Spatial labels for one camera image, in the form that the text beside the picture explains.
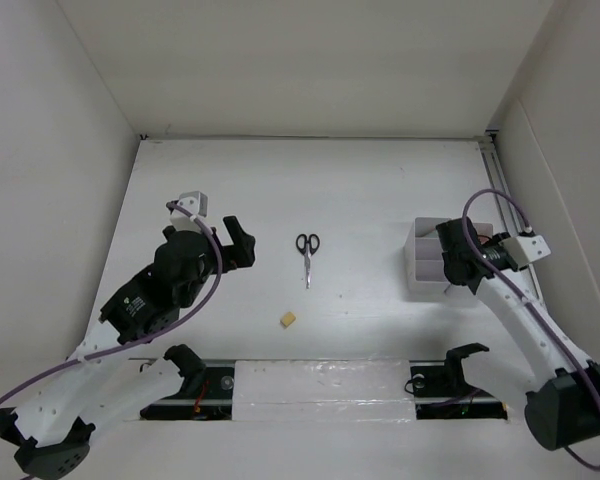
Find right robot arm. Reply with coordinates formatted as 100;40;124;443
436;218;600;451

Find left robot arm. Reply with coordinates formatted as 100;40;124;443
0;216;255;479

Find white right organizer tray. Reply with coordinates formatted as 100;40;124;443
456;229;492;296

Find yellow eraser block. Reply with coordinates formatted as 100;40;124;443
280;312;296;328

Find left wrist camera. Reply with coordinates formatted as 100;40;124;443
166;191;211;235

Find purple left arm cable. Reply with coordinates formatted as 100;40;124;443
0;200;224;416

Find black handled scissors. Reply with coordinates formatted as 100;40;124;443
295;233;321;290

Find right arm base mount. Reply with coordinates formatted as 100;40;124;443
403;343;508;421

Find aluminium rail right edge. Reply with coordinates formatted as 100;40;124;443
478;130;545;305

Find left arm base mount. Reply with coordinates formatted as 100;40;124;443
140;344;236;421

